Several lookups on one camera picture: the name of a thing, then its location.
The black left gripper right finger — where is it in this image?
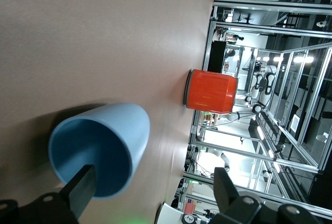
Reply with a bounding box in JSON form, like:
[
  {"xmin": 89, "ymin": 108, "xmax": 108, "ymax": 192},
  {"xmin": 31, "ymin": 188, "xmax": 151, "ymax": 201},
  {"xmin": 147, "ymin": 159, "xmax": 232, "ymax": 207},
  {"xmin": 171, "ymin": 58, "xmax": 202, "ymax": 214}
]
[{"xmin": 209, "ymin": 166, "xmax": 325, "ymax": 224}]

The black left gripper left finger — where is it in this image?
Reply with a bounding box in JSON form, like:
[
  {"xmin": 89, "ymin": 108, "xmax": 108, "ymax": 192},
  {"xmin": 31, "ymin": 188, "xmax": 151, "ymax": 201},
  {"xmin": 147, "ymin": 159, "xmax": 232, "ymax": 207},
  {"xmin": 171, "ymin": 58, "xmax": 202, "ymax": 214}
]
[{"xmin": 0, "ymin": 164, "xmax": 97, "ymax": 224}]

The light blue plastic cup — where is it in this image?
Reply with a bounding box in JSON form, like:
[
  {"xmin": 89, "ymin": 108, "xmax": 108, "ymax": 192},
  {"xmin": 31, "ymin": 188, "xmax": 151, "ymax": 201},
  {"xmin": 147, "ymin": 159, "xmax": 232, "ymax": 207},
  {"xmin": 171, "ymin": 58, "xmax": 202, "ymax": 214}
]
[{"xmin": 48, "ymin": 102, "xmax": 150, "ymax": 200}]

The small white screen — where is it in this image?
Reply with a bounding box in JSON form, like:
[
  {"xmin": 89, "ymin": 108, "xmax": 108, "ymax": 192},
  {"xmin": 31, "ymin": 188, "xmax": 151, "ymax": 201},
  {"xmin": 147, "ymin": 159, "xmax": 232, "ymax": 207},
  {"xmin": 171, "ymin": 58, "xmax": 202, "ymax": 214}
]
[{"xmin": 289, "ymin": 114, "xmax": 302, "ymax": 133}]

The orange can grey lid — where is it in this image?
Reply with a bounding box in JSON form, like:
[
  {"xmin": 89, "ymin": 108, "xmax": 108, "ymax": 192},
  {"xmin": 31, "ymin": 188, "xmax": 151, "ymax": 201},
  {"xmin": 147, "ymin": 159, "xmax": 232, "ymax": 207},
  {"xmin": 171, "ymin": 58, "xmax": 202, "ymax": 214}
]
[{"xmin": 183, "ymin": 68, "xmax": 239, "ymax": 114}]

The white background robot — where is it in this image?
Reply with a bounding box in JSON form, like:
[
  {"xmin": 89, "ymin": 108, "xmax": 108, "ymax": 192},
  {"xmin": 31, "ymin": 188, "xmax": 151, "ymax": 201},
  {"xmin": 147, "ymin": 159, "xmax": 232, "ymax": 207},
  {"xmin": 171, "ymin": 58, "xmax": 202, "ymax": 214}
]
[{"xmin": 243, "ymin": 63, "xmax": 277, "ymax": 113}]

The black monitor panel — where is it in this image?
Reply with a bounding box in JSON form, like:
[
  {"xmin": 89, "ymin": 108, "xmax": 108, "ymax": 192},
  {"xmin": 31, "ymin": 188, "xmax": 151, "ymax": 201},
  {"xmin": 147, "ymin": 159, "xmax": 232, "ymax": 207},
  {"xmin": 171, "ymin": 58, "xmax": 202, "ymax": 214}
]
[{"xmin": 208, "ymin": 40, "xmax": 227, "ymax": 74}]

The brown table cover mat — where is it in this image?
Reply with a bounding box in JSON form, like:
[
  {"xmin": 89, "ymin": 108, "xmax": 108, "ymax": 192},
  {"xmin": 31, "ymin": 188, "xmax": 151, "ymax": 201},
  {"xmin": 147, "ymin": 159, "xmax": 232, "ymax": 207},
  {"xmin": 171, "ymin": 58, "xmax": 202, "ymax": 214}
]
[{"xmin": 0, "ymin": 0, "xmax": 216, "ymax": 224}]

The aluminium profile frame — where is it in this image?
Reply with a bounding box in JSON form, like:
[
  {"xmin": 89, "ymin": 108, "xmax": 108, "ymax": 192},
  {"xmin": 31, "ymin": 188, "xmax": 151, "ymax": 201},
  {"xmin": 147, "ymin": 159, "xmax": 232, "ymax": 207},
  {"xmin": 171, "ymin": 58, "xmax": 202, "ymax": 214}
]
[{"xmin": 181, "ymin": 0, "xmax": 332, "ymax": 211}]

